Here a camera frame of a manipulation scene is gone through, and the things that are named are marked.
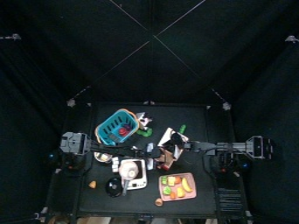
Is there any toy egg half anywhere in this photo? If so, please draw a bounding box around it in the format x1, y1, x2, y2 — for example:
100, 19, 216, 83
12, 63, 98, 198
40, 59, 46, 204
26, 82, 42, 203
93, 151, 113, 164

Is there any white brown toy box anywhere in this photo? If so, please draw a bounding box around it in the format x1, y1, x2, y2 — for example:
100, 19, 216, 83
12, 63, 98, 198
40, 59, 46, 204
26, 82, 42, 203
153, 127, 190, 172

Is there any green toy vegetable bunch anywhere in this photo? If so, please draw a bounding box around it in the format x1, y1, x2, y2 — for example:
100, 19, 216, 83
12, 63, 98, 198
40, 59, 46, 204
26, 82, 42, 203
134, 128, 154, 138

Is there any white toy pot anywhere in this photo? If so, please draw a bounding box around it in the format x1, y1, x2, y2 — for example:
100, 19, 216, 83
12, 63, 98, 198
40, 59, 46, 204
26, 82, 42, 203
117, 160, 140, 197

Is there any black white toy cow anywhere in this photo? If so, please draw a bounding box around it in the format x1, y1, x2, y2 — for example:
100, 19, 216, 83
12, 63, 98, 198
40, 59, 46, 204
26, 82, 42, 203
134, 111, 154, 128

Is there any white toy stove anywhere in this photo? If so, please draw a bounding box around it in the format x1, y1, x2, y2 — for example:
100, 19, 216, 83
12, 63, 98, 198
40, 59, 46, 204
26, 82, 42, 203
117, 158, 149, 191

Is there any yellow toy banana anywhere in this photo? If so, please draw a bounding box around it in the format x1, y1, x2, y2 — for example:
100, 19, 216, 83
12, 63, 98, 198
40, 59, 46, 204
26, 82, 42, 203
181, 177, 193, 193

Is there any teal basket orange rim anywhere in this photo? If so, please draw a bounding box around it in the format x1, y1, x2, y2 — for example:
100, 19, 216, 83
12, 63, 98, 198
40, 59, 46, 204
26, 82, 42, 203
94, 108, 140, 146

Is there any yellow orange toy chunk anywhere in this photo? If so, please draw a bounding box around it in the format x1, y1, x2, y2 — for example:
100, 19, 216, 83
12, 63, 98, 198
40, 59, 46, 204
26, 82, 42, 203
174, 186, 186, 199

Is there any pink plastic tray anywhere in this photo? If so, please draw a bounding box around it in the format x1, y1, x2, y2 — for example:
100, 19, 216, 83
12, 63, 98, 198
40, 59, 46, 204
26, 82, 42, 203
157, 171, 197, 202

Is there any black toy pan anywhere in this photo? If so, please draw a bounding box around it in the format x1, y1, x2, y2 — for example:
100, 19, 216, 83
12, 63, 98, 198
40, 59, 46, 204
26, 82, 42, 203
104, 177, 125, 199

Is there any white printed label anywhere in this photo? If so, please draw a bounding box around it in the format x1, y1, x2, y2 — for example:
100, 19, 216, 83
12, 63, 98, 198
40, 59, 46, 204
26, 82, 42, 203
217, 187, 242, 214

